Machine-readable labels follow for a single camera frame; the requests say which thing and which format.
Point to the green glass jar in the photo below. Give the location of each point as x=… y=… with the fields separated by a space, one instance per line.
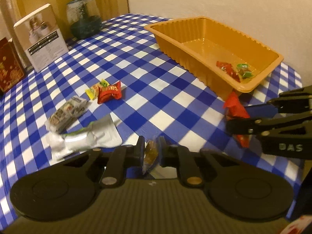
x=84 y=18

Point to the orange plastic tray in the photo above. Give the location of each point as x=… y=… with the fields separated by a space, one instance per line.
x=198 y=44

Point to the red gold gift box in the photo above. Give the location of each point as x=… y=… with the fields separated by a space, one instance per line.
x=11 y=69

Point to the clear packet dark snack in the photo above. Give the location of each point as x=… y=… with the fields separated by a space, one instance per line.
x=66 y=114

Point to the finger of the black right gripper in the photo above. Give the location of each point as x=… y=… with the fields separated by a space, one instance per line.
x=246 y=126
x=289 y=105

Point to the white product box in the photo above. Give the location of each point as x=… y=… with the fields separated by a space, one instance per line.
x=40 y=37

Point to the red candy in tray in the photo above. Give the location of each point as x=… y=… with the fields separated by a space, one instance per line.
x=229 y=69

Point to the blue white checkered tablecloth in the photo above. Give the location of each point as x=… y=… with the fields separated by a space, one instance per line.
x=159 y=97

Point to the red foil snack packet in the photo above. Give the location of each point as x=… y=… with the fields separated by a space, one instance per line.
x=234 y=109

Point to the green candy in tray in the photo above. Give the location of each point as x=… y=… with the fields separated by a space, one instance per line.
x=245 y=70

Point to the white crumpled snack wrapper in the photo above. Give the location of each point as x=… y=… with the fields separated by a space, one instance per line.
x=98 y=134

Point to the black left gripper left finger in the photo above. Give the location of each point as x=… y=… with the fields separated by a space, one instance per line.
x=122 y=158

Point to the small brown clear candy packet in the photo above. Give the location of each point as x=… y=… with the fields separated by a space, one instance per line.
x=150 y=156

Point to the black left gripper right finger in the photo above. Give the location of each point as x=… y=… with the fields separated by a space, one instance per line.
x=180 y=158

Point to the small red yellow candy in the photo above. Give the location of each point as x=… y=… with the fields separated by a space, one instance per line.
x=104 y=92

